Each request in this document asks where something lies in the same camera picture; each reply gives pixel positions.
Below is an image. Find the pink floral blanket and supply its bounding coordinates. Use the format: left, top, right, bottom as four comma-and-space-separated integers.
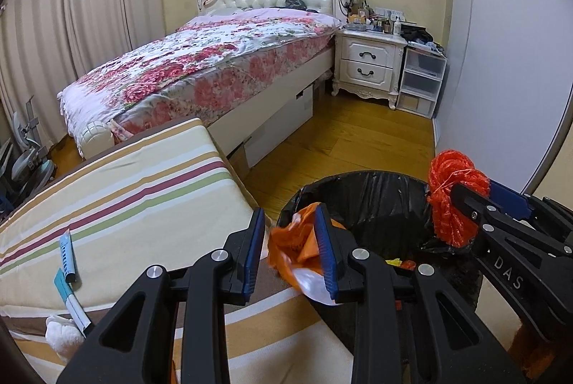
58, 7, 343, 143

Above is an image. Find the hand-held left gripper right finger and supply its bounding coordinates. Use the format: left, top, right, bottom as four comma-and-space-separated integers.
314, 203, 529, 384

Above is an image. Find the blue paper sleeve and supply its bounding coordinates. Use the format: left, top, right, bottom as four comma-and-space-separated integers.
59, 231, 80, 284

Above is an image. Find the beige curtain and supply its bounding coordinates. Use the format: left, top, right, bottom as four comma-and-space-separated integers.
0, 0, 169, 145

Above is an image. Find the black bag lined bin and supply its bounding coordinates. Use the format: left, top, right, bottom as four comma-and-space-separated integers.
278, 170, 485, 367

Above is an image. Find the white tissue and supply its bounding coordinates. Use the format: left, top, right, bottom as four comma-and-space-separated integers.
45, 315, 87, 354

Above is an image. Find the clear plastic drawer unit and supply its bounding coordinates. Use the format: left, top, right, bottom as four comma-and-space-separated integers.
396, 44, 448, 120

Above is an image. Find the pile of black items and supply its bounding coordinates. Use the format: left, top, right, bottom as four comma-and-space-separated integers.
400, 23, 447, 53

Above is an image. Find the grey-blue desk chair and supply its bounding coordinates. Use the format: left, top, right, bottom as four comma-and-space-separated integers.
6, 95, 57, 199

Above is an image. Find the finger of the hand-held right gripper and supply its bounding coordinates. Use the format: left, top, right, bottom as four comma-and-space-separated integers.
489, 182, 573, 240
450, 183, 568, 260

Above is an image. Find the white wardrobe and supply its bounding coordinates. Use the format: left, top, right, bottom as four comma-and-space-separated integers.
433, 0, 573, 193

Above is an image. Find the white nightstand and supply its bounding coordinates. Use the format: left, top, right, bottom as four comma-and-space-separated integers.
331, 28, 408, 111

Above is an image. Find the orange plastic bag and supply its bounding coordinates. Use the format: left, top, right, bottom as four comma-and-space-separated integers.
268, 202, 354, 305

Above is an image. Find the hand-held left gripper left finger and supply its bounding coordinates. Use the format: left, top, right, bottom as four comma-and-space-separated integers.
56, 208, 267, 384

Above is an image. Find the striped mattress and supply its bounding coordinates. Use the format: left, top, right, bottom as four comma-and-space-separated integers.
0, 117, 355, 384

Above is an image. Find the cluster of small bottles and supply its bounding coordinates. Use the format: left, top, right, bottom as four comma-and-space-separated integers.
345, 0, 406, 36

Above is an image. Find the white storage box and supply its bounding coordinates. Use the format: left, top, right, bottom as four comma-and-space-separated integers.
244, 87, 314, 168

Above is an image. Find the orange-red mesh net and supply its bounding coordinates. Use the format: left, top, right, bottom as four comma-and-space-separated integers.
427, 149, 491, 249

